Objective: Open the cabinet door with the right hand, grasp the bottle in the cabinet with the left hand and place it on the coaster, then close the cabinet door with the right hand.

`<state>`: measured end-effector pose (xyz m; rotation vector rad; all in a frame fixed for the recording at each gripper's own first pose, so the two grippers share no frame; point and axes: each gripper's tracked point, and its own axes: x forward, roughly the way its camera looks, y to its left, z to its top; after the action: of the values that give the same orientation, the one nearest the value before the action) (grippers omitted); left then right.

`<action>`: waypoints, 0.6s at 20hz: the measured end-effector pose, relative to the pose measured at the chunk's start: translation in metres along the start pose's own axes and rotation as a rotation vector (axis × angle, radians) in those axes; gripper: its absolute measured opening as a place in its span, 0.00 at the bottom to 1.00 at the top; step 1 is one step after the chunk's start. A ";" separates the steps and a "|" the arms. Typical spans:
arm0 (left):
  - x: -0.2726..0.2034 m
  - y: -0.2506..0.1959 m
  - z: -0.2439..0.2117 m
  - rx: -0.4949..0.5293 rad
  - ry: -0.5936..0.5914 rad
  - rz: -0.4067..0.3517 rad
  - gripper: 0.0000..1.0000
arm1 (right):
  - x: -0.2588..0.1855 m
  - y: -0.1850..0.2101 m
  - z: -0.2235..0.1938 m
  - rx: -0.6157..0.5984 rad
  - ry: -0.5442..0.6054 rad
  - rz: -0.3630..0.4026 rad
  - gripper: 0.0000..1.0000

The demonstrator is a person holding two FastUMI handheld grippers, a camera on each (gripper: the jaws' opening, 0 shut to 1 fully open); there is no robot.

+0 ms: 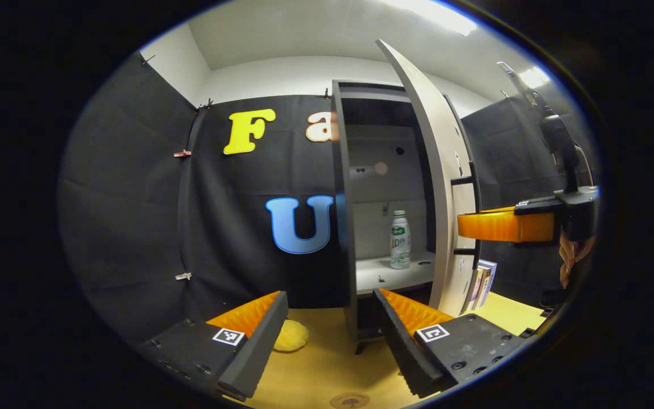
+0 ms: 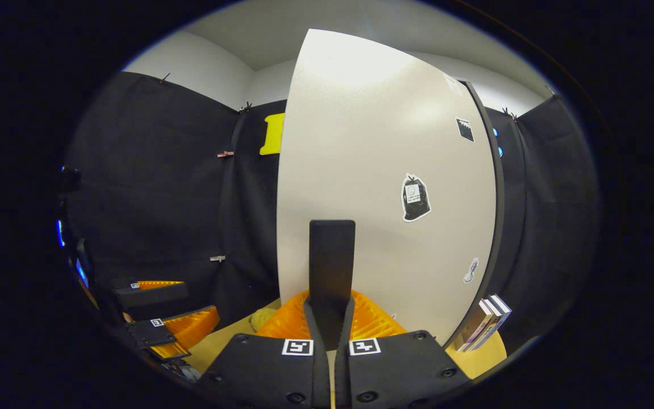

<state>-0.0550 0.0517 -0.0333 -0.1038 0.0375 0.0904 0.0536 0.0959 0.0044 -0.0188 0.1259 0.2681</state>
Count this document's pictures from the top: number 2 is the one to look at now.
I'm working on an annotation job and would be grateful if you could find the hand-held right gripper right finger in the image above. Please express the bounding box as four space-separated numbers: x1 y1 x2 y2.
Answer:
334 290 471 409

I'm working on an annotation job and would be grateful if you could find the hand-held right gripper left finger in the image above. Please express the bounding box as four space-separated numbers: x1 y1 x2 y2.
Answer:
198 290 332 409

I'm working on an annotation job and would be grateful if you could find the yellow round coaster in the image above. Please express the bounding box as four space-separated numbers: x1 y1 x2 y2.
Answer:
249 308 278 333

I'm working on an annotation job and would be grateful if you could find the black door handle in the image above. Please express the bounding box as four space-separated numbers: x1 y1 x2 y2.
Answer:
309 220 356 350

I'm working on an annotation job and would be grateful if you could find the beige cabinet door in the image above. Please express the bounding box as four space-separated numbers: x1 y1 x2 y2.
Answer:
276 28 498 347

